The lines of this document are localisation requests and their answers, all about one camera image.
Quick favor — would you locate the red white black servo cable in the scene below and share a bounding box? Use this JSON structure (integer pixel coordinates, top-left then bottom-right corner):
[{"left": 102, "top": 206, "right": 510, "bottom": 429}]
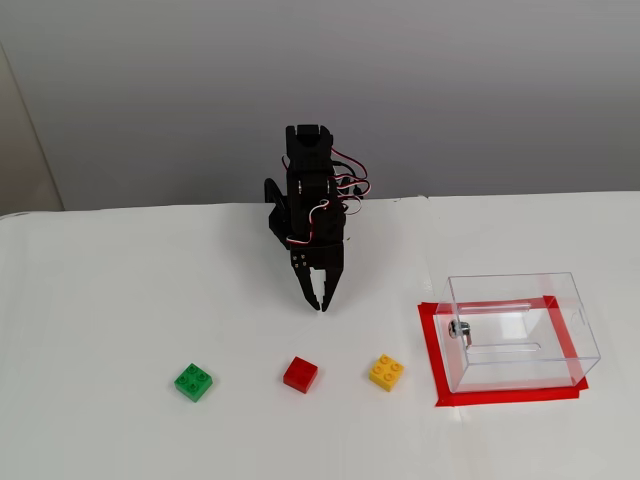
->
[
  {"left": 331, "top": 147, "right": 374, "bottom": 217},
  {"left": 288, "top": 198, "right": 331, "bottom": 247}
]

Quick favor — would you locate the red tape frame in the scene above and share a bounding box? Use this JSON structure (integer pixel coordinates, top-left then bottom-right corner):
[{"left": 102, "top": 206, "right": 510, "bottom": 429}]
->
[{"left": 417, "top": 294, "right": 590, "bottom": 409}]

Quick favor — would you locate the yellow lego brick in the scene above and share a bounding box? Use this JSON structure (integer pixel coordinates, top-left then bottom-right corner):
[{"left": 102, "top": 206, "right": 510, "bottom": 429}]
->
[{"left": 368, "top": 353, "right": 406, "bottom": 394}]

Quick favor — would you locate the silver cam lock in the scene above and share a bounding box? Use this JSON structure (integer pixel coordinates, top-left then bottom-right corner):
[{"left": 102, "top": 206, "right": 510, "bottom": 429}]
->
[{"left": 447, "top": 319, "right": 474, "bottom": 347}]

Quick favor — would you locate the green lego brick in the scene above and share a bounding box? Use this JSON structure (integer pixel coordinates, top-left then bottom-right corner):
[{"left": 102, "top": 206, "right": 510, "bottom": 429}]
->
[{"left": 173, "top": 362, "right": 215, "bottom": 403}]

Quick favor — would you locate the transparent plastic box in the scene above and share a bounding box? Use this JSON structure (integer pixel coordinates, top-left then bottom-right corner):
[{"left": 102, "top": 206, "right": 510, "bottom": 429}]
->
[{"left": 433, "top": 271, "right": 602, "bottom": 395}]

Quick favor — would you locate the red lego brick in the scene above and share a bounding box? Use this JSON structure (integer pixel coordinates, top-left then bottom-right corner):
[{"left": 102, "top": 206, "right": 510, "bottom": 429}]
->
[{"left": 282, "top": 355, "right": 320, "bottom": 395}]

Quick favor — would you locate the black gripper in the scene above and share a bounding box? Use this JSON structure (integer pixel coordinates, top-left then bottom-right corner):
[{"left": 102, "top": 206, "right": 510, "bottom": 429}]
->
[{"left": 287, "top": 199, "right": 347, "bottom": 314}]

